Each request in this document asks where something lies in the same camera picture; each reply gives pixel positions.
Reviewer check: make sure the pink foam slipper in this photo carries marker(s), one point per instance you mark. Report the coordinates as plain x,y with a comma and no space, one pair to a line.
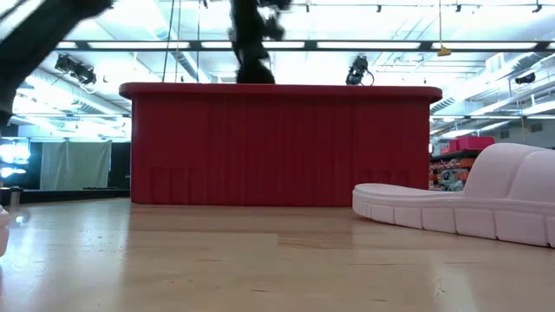
498,195

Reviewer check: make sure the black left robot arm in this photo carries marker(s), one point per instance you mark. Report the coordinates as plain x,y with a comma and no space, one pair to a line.
30,39

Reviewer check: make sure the red plastic bin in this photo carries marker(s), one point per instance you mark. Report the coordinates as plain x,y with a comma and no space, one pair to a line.
277,147

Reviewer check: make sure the small red storage bin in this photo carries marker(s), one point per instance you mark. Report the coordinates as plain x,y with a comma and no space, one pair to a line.
451,146

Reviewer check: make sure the large red storage bin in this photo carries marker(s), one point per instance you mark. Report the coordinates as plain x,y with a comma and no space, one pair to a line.
476,143

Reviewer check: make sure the black light track bar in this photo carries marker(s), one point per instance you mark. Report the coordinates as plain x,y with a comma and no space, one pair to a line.
196,44

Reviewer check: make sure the black spotlight cluster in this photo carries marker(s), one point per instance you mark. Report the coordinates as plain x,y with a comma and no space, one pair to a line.
76,69

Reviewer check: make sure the yellow hanging plug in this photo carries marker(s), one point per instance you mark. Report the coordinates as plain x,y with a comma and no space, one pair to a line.
444,52

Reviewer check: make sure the grey curtain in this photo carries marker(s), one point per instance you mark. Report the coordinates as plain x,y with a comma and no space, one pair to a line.
76,164

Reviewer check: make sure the black parts shelf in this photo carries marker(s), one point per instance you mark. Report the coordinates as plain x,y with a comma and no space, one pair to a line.
451,171

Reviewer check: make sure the black dome lamp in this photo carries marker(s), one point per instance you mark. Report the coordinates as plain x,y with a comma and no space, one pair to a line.
525,78

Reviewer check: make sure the metal cup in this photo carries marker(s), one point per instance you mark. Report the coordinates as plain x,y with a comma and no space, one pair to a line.
15,198

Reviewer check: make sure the black mounted camera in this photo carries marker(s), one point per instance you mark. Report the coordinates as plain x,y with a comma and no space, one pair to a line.
357,69

